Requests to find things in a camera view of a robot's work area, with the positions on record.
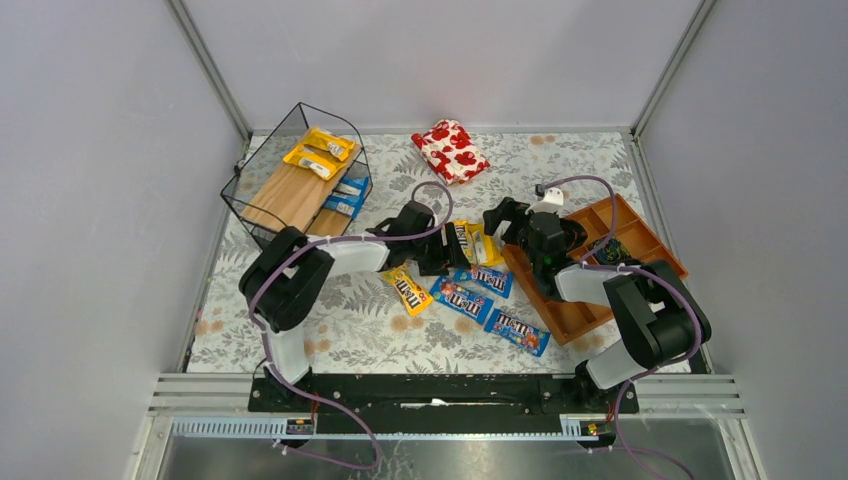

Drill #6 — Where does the green black coiled roll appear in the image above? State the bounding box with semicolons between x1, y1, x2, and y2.
592;238;635;265

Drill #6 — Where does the yellow m&m bag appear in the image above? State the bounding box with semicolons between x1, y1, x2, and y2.
301;127;356;162
467;223;504;267
381;266;433;316
283;144;344;181
454;220;475;263

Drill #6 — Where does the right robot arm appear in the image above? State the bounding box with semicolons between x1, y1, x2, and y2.
483;195;712;391

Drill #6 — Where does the black wire wooden shelf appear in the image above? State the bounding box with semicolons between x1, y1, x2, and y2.
220;102;373;248

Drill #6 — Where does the black coiled cable roll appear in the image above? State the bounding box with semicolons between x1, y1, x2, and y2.
559;218;590;256

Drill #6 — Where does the orange compartment tray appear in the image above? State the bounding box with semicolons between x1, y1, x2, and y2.
500;193;689;346

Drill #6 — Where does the red white floral pouch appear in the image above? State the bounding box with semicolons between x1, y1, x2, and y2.
411;119;491;185

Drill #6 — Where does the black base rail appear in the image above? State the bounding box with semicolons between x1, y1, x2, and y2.
248;374;640;435

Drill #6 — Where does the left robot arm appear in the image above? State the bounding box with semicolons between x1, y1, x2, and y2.
238;200;469;386

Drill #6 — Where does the blue m&m bag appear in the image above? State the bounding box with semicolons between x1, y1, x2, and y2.
453;265;513;298
323;195;364;219
483;309;551;357
429;276;494;325
334;177;370;197

